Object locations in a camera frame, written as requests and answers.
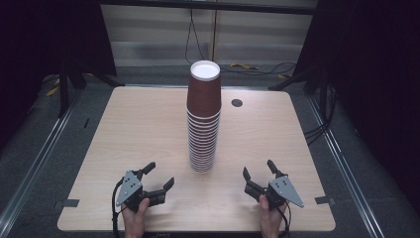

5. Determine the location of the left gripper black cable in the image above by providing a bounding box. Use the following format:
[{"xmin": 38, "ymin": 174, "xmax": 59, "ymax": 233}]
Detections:
[{"xmin": 111, "ymin": 178, "xmax": 125, "ymax": 238}]

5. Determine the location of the person's left hand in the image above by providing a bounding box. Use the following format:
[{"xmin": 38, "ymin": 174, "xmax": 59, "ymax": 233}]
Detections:
[{"xmin": 121, "ymin": 197, "xmax": 151, "ymax": 238}]

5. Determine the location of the yellow tape piece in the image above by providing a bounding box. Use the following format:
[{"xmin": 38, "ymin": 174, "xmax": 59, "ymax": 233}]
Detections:
[
  {"xmin": 229, "ymin": 61, "xmax": 260, "ymax": 71},
  {"xmin": 45, "ymin": 77, "xmax": 61, "ymax": 97}
]

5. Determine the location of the black hanging cable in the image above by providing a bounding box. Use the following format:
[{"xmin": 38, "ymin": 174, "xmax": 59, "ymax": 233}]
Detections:
[{"xmin": 183, "ymin": 8, "xmax": 206, "ymax": 65}]

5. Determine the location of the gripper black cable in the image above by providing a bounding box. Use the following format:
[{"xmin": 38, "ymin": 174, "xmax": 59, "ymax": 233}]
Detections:
[
  {"xmin": 111, "ymin": 178, "xmax": 125, "ymax": 238},
  {"xmin": 278, "ymin": 200, "xmax": 292, "ymax": 238}
]

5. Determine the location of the person's right hand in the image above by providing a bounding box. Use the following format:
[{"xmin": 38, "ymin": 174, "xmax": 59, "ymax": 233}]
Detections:
[{"xmin": 258, "ymin": 194, "xmax": 288, "ymax": 238}]

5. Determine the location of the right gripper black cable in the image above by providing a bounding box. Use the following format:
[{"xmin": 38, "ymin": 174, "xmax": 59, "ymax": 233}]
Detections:
[{"xmin": 278, "ymin": 200, "xmax": 292, "ymax": 238}]

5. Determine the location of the black tape strip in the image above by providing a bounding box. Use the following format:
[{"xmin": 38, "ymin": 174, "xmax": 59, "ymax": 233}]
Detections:
[
  {"xmin": 53, "ymin": 198, "xmax": 81, "ymax": 209},
  {"xmin": 314, "ymin": 195, "xmax": 336, "ymax": 206}
]

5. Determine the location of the black floor cable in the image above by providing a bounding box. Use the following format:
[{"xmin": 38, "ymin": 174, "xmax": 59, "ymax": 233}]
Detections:
[{"xmin": 219, "ymin": 60, "xmax": 298, "ymax": 77}]

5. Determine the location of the bundle of black cables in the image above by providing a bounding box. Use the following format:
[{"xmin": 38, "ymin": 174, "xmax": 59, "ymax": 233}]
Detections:
[{"xmin": 303, "ymin": 83, "xmax": 339, "ymax": 146}]

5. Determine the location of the metal floor rail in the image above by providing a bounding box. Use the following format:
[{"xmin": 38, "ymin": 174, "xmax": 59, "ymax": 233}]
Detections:
[
  {"xmin": 0, "ymin": 88, "xmax": 84, "ymax": 231},
  {"xmin": 306, "ymin": 94, "xmax": 386, "ymax": 238}
]

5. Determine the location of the black curtain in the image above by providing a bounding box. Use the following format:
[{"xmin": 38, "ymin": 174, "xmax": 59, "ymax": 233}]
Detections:
[
  {"xmin": 292, "ymin": 0, "xmax": 420, "ymax": 212},
  {"xmin": 0, "ymin": 0, "xmax": 117, "ymax": 150}
]

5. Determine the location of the stack of brown cups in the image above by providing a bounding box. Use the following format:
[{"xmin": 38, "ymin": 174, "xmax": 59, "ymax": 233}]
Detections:
[{"xmin": 185, "ymin": 59, "xmax": 222, "ymax": 174}]

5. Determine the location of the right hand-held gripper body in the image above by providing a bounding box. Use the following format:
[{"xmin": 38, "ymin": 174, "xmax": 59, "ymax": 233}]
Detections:
[{"xmin": 244, "ymin": 175, "xmax": 305, "ymax": 211}]

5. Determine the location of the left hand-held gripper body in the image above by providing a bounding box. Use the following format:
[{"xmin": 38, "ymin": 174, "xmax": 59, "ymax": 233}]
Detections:
[{"xmin": 115, "ymin": 169, "xmax": 166, "ymax": 213}]

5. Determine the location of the black metal stand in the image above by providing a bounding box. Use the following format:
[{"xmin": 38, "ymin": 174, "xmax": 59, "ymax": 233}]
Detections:
[{"xmin": 56, "ymin": 63, "xmax": 87, "ymax": 119}]

